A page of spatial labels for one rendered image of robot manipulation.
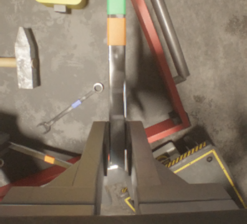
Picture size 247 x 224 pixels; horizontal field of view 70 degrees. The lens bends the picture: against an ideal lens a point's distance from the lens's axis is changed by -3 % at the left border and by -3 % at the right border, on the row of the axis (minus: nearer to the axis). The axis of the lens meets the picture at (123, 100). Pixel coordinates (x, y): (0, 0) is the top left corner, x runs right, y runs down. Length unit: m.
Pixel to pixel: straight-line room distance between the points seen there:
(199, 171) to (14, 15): 1.21
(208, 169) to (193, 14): 1.01
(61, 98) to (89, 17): 0.16
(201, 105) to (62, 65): 1.22
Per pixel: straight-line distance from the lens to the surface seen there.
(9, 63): 0.38
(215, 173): 1.35
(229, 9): 1.48
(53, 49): 0.37
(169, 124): 0.37
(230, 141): 1.70
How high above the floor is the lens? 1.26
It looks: 74 degrees down
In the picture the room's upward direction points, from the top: 174 degrees clockwise
